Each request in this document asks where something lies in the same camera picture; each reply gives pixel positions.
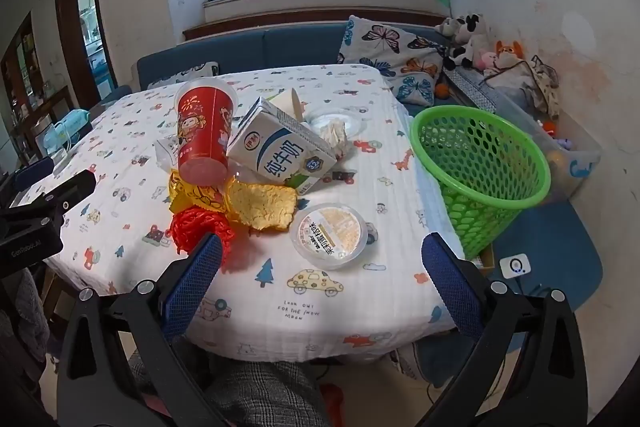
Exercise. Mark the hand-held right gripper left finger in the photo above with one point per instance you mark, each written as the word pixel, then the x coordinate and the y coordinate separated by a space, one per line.
pixel 195 282

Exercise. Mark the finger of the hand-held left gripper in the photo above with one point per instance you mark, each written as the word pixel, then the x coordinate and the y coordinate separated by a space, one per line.
pixel 70 194
pixel 32 172

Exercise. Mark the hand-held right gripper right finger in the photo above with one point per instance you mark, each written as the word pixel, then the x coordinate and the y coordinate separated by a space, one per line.
pixel 450 287

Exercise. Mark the red orange plush toy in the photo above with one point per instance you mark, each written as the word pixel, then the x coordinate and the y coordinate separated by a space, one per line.
pixel 195 227

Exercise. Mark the yellow printed wrapper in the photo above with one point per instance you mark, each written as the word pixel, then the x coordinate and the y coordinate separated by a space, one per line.
pixel 195 197

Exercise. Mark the small white carton box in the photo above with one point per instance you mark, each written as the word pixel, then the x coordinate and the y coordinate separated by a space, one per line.
pixel 167 152

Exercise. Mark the round pudding cup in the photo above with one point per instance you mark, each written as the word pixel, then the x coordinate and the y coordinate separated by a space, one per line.
pixel 330 237

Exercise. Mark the red paper cup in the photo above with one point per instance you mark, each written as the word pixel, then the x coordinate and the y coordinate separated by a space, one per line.
pixel 202 132

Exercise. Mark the white blue milk carton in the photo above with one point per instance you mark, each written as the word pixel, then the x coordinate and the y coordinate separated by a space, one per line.
pixel 280 152

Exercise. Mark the green plastic basket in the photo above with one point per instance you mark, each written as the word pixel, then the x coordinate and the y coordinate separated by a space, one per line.
pixel 450 110

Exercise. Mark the white tissue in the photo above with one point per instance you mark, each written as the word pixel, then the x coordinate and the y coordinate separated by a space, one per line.
pixel 337 137

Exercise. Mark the clear plastic container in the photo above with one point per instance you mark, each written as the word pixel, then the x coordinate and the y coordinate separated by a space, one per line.
pixel 352 122

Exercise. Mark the light blue pack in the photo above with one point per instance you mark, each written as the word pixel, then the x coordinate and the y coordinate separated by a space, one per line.
pixel 67 129

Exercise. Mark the wooden cabinet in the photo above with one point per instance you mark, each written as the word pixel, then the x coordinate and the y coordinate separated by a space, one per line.
pixel 20 107

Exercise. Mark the white square device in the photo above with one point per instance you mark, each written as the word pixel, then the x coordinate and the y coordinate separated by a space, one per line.
pixel 515 266

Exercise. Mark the white printed blanket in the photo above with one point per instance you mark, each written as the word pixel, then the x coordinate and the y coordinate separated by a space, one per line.
pixel 300 317

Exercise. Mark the person's plaid trouser leg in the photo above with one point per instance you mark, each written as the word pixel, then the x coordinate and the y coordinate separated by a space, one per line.
pixel 260 397

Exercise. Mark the small printed pillow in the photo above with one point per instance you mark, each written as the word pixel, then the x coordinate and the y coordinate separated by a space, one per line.
pixel 185 74

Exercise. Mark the red slipper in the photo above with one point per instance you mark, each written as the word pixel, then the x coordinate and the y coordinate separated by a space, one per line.
pixel 332 407

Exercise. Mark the clear plastic storage box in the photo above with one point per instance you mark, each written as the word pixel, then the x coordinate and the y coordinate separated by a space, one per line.
pixel 575 167

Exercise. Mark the purple toy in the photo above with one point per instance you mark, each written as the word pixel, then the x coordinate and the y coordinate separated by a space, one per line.
pixel 566 143

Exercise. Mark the small orange ball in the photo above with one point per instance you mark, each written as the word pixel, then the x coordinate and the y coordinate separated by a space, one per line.
pixel 441 91

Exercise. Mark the grey patterned mat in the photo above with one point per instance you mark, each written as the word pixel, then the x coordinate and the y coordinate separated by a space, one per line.
pixel 472 92

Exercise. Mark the beige printed cloth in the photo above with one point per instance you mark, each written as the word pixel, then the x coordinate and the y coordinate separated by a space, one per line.
pixel 520 82

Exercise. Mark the pink plush toy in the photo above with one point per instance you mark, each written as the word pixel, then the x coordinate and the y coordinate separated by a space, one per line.
pixel 485 59

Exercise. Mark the butterfly print pillow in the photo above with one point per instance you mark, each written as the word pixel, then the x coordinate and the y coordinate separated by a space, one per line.
pixel 390 52

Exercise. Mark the orange fox plush toy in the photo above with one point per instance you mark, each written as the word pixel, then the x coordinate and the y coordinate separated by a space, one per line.
pixel 509 51

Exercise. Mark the cow plush toy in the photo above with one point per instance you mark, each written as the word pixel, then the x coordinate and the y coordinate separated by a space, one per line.
pixel 470 37

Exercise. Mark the grey plush toy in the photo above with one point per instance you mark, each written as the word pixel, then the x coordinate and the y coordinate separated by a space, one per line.
pixel 446 27

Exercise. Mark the wooden door frame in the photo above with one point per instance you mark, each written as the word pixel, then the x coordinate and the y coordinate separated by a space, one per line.
pixel 62 32

